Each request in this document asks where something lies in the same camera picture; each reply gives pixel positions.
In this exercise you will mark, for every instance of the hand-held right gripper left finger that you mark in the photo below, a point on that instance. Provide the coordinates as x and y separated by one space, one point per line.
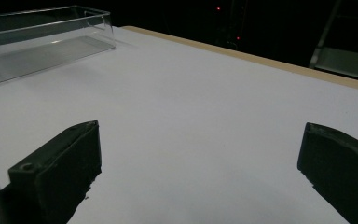
59 174

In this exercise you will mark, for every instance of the clear plastic container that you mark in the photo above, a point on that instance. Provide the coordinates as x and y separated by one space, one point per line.
43 53

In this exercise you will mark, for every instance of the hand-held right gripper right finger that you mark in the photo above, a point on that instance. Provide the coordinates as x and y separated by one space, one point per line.
341 171

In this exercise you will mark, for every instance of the white metal desk frame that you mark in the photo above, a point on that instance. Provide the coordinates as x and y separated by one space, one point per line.
345 60

